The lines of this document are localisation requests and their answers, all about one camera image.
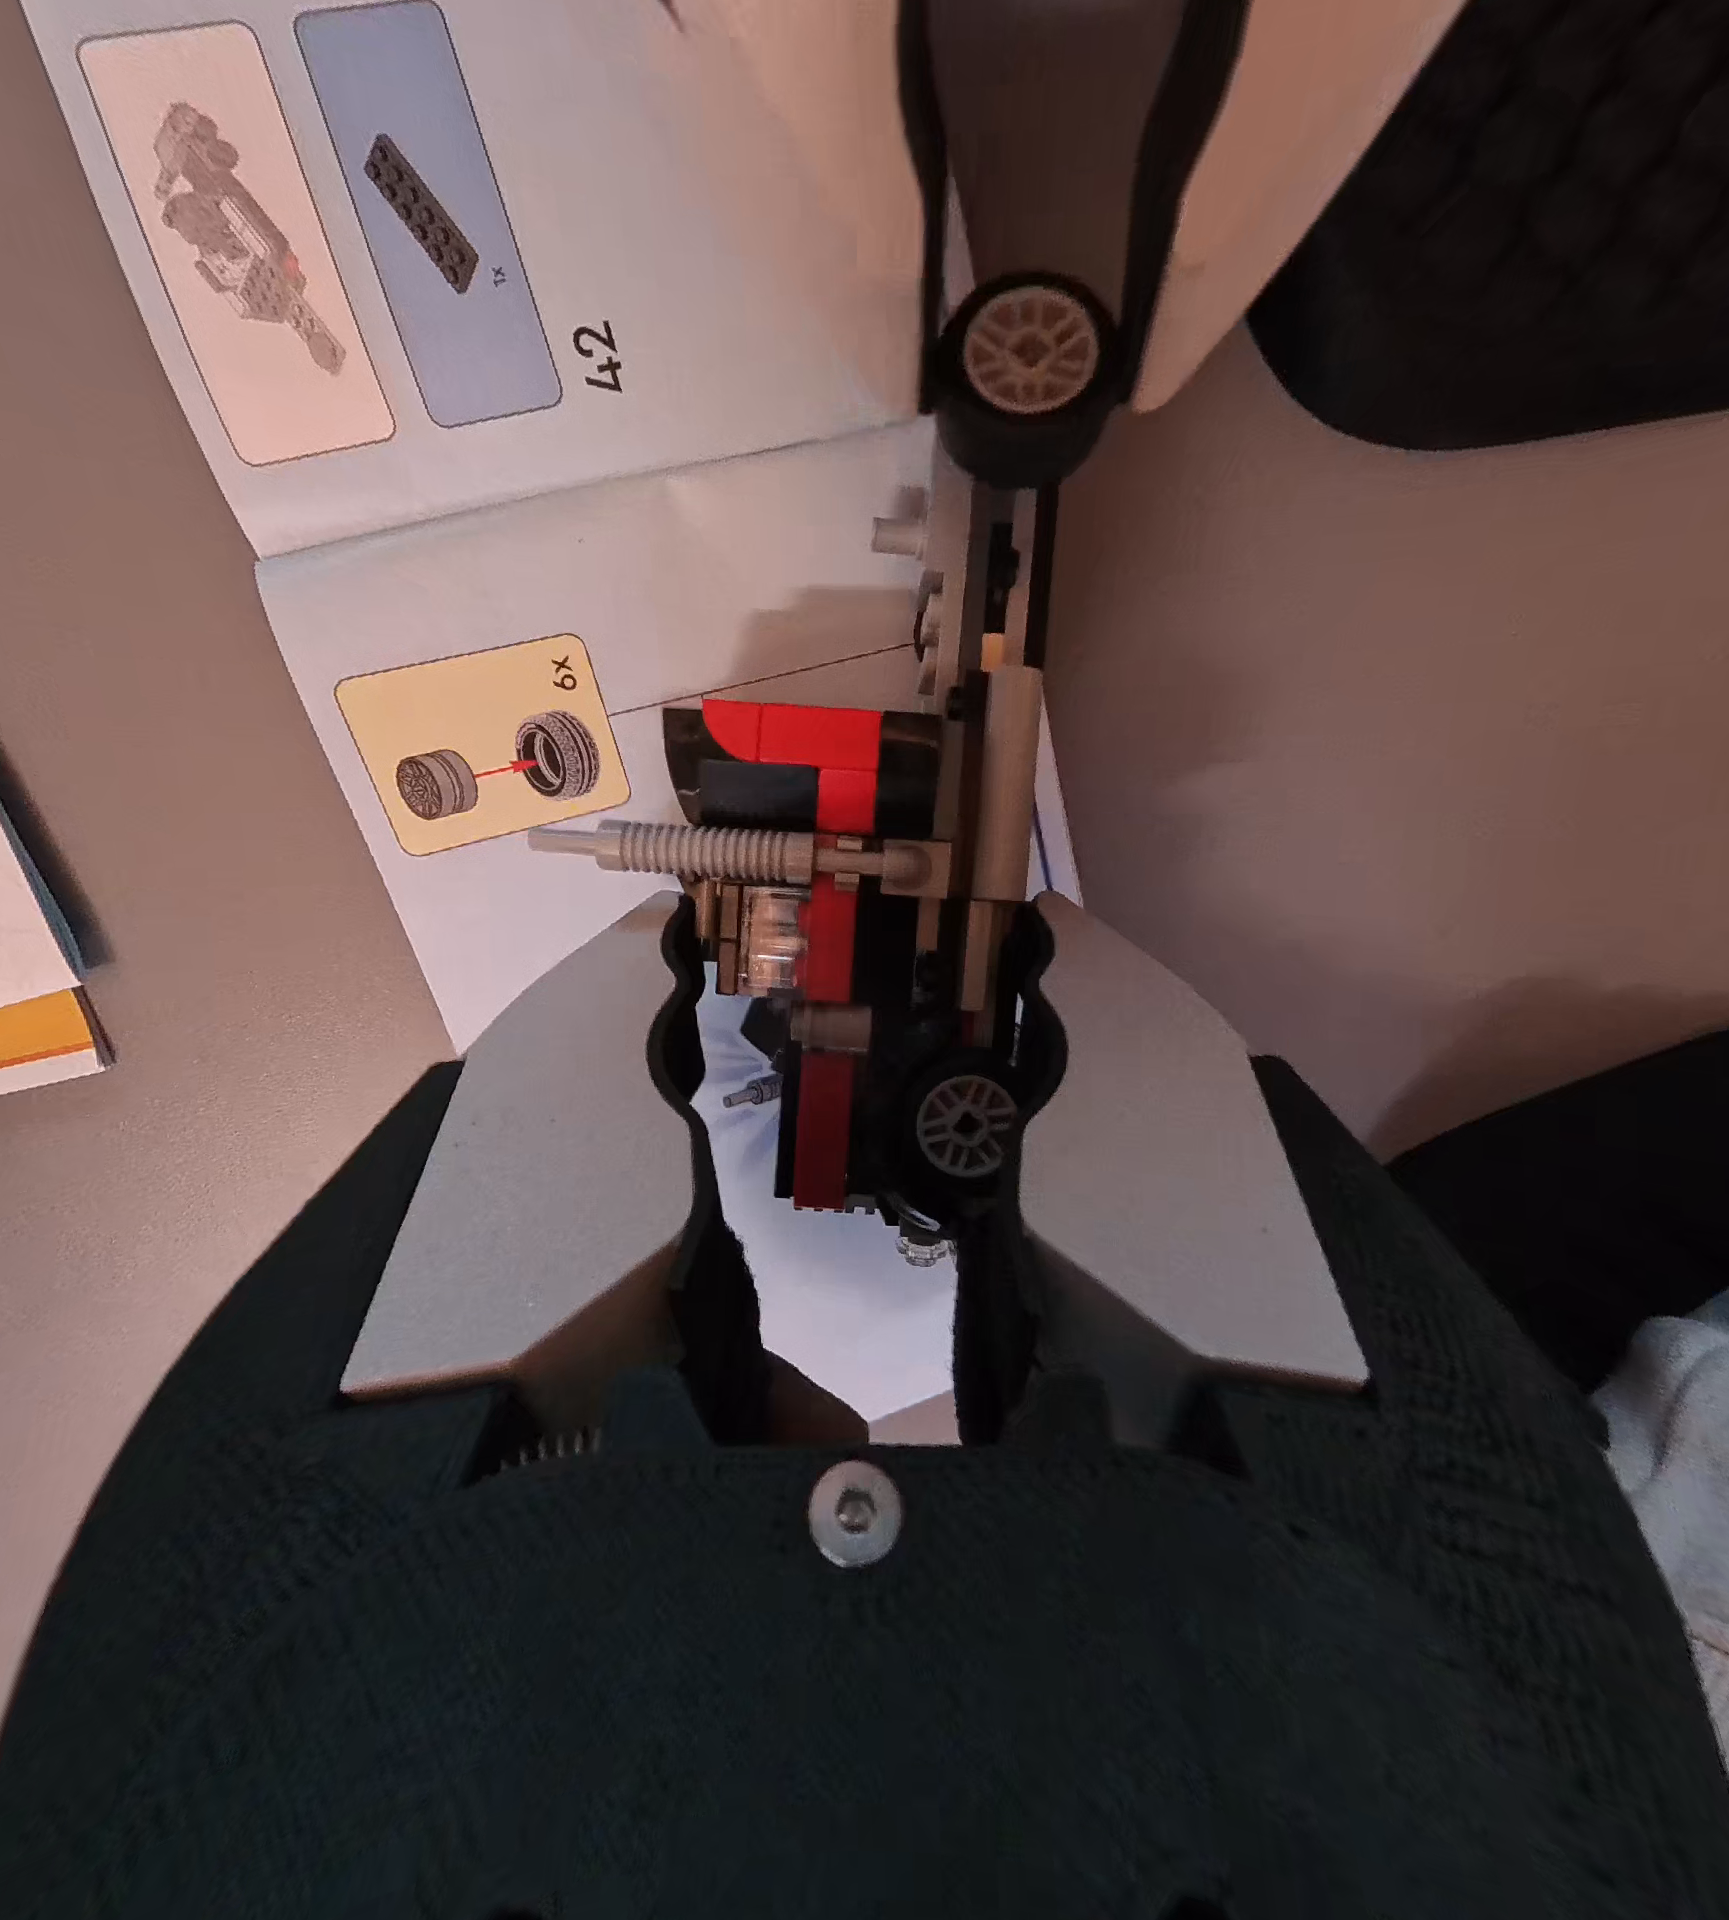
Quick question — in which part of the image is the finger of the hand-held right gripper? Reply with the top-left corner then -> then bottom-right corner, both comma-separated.
671,0 -> 957,412
1121,0 -> 1466,412

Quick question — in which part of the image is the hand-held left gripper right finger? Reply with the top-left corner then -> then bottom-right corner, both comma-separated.
961,902 -> 1375,1442

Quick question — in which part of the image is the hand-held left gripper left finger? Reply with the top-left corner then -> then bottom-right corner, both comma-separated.
339,906 -> 767,1442

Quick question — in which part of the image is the small lego wheel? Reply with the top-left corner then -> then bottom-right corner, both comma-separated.
932,272 -> 1132,484
911,1066 -> 1024,1181

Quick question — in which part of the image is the red black lego vehicle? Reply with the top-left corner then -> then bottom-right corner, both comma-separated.
527,451 -> 1062,1246

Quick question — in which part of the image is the open lego instruction booklet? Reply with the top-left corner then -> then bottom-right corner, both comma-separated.
25,0 -> 1075,1411

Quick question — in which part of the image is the black quilted pad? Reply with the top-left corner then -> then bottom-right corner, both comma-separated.
1250,0 -> 1729,451
1389,1027 -> 1729,1382

